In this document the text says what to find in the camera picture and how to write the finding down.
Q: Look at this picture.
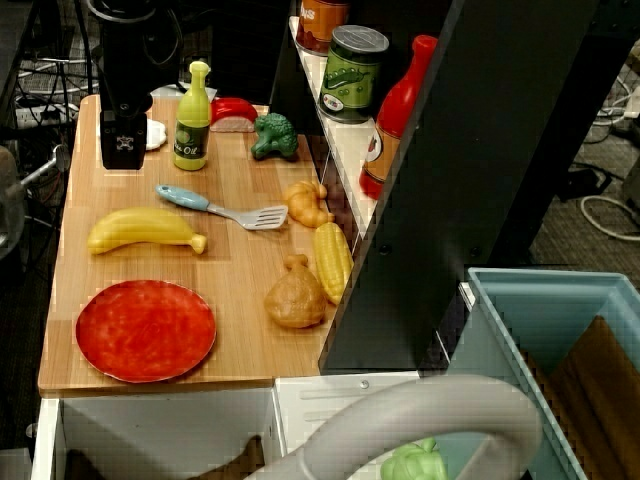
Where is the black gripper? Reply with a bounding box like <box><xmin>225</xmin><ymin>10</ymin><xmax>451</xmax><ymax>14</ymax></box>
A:
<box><xmin>99</xmin><ymin>109</ymin><xmax>149</xmax><ymax>172</ymax></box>

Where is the yellow toy banana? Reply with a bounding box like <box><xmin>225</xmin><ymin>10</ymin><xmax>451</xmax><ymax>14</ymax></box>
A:
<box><xmin>87</xmin><ymin>206</ymin><xmax>209</xmax><ymax>256</ymax></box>

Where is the red round plate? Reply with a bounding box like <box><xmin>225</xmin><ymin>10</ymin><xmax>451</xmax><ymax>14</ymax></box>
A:
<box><xmin>75</xmin><ymin>279</ymin><xmax>218</xmax><ymax>384</ymax></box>

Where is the white toy fried egg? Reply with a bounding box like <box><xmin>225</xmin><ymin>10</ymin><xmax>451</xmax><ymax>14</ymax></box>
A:
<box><xmin>145</xmin><ymin>118</ymin><xmax>168</xmax><ymax>152</ymax></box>

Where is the grey metal clamp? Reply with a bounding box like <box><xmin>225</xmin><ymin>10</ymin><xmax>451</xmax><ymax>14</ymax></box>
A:
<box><xmin>18</xmin><ymin>143</ymin><xmax>72</xmax><ymax>189</ymax></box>

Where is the green olive oil bottle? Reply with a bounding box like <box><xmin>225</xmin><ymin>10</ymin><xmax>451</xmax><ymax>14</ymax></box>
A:
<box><xmin>172</xmin><ymin>60</ymin><xmax>212</xmax><ymax>172</ymax></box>

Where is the white power strip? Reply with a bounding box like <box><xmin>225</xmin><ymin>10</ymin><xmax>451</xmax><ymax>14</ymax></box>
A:
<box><xmin>13</xmin><ymin>102</ymin><xmax>81</xmax><ymax>129</ymax></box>

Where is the red toy sushi piece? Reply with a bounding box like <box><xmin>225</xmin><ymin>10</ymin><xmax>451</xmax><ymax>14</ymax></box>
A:
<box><xmin>209</xmin><ymin>96</ymin><xmax>260</xmax><ymax>134</ymax></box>

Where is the green toy broccoli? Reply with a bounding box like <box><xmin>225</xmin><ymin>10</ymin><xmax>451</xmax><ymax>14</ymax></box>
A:
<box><xmin>249</xmin><ymin>112</ymin><xmax>300</xmax><ymax>163</ymax></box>

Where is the orange toy croissant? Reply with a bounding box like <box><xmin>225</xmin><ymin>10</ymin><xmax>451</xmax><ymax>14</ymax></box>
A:
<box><xmin>282</xmin><ymin>179</ymin><xmax>336</xmax><ymax>229</ymax></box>

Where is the brown toy chicken drumstick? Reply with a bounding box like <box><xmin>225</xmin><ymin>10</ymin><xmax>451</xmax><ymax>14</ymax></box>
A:
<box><xmin>263</xmin><ymin>253</ymin><xmax>329</xmax><ymax>330</ymax></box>

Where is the yellow toy corn cob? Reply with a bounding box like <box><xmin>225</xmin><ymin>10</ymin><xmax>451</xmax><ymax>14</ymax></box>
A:
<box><xmin>312</xmin><ymin>221</ymin><xmax>355</xmax><ymax>306</ymax></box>

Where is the orange beans toy can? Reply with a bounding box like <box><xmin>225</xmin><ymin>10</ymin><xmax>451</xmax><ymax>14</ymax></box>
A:
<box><xmin>294</xmin><ymin>0</ymin><xmax>351</xmax><ymax>56</ymax></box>

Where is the green peas toy can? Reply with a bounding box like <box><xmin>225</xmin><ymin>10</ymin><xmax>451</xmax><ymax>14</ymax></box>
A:
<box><xmin>318</xmin><ymin>24</ymin><xmax>391</xmax><ymax>125</ymax></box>

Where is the white toy sink unit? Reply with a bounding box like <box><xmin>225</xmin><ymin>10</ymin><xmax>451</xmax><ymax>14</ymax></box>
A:
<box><xmin>30</xmin><ymin>372</ymin><xmax>471</xmax><ymax>480</ymax></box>

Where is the red ketchup toy bottle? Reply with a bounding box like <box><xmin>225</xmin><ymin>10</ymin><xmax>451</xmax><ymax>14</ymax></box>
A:
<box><xmin>358</xmin><ymin>34</ymin><xmax>439</xmax><ymax>201</ymax></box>

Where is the brown cloth in sink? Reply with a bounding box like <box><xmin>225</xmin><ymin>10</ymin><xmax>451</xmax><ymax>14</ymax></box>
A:
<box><xmin>64</xmin><ymin>434</ymin><xmax>265</xmax><ymax>480</ymax></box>

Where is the black shelf unit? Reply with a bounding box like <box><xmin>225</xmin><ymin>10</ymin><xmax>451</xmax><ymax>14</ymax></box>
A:
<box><xmin>269</xmin><ymin>0</ymin><xmax>601</xmax><ymax>376</ymax></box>

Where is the light green toy vegetable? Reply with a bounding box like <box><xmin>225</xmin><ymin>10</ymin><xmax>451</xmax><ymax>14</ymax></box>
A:
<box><xmin>379</xmin><ymin>437</ymin><xmax>449</xmax><ymax>480</ymax></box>

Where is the light blue plastic bin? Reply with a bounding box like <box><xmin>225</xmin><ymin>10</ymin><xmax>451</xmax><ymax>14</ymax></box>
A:
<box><xmin>446</xmin><ymin>266</ymin><xmax>640</xmax><ymax>480</ymax></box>

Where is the brown board in bin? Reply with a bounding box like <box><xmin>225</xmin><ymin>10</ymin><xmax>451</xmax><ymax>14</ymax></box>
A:
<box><xmin>519</xmin><ymin>314</ymin><xmax>640</xmax><ymax>480</ymax></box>

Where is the blue handled grey spatula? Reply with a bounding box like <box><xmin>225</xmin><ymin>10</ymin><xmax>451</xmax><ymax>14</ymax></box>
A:
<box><xmin>154</xmin><ymin>184</ymin><xmax>290</xmax><ymax>232</ymax></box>

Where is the white thick cable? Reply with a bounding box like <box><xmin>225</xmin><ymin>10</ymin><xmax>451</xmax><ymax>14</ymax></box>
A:
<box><xmin>578</xmin><ymin>193</ymin><xmax>640</xmax><ymax>239</ymax></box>

